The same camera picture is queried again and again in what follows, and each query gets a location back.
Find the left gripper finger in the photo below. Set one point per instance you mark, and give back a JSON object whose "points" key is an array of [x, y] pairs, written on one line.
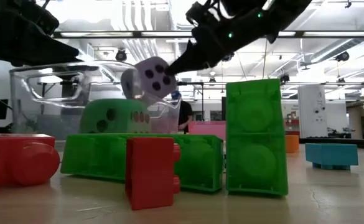
{"points": [[41, 51]]}

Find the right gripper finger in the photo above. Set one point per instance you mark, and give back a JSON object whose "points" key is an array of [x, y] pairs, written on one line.
{"points": [[189, 60]]}

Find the purple foam die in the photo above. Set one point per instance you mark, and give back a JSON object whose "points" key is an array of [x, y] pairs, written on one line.
{"points": [[155, 74]]}

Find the clear plastic bin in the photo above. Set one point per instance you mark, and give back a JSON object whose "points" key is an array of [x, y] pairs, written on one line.
{"points": [[44, 118]]}

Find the green foam die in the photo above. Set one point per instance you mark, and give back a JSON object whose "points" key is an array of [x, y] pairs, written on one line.
{"points": [[116, 118]]}

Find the short green building brick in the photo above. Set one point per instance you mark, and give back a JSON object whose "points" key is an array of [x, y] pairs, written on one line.
{"points": [[256, 140]]}

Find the long green building brick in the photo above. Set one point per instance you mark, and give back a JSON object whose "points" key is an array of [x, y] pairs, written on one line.
{"points": [[91, 155]]}

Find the orange building brick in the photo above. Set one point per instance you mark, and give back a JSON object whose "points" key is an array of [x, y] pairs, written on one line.
{"points": [[292, 143]]}

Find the blue building brick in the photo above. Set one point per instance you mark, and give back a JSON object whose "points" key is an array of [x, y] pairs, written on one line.
{"points": [[331, 154]]}

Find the person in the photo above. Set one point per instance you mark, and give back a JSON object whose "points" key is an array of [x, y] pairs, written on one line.
{"points": [[185, 113]]}

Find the round black ceiling spotlight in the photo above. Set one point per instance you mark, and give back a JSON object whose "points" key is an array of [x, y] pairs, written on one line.
{"points": [[343, 56], [121, 56]]}

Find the pink plastic bin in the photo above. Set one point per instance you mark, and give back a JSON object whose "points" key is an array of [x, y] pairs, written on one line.
{"points": [[208, 129]]}

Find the large red building brick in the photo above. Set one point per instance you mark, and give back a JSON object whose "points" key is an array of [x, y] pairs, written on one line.
{"points": [[16, 158]]}

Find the white square pillar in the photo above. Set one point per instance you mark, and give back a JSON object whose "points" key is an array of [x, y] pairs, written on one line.
{"points": [[312, 112]]}

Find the small red building brick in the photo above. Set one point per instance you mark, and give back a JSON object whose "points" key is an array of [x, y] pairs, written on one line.
{"points": [[149, 174]]}

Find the silver ventilation duct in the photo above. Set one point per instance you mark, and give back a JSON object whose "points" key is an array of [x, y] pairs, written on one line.
{"points": [[181, 12]]}

